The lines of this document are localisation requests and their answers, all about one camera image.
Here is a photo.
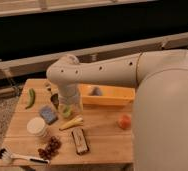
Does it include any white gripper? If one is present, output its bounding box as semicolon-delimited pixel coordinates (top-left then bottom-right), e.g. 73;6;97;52
58;84;80;107

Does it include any yellow banana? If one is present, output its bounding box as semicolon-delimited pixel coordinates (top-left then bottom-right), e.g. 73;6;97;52
60;117;83;131

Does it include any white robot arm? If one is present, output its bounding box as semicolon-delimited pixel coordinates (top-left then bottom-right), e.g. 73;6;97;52
46;49;188;171

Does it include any yellow plastic tray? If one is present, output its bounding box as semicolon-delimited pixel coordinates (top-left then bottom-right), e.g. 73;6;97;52
79;84;135;106

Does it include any blue grey object in tray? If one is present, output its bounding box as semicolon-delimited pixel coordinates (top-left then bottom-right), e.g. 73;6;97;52
89;86;103;96

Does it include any dark metal cup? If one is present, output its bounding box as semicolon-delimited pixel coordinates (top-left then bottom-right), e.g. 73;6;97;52
50;93;59;108

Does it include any green apple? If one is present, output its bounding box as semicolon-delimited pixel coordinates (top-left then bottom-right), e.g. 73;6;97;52
59;104;72;118

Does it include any blue sponge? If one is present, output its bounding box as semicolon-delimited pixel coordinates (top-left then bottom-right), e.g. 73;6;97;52
39;106;58;125

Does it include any white round container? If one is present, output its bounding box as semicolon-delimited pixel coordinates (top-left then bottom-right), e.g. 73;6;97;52
27;117;47;137

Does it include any bunch of red grapes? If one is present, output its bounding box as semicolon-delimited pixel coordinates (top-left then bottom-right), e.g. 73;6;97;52
38;136;61;160

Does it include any orange peach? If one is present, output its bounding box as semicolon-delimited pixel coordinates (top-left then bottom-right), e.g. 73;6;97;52
118;115;131;130

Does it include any white dish brush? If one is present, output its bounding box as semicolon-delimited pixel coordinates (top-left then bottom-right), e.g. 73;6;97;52
0;148;50;164

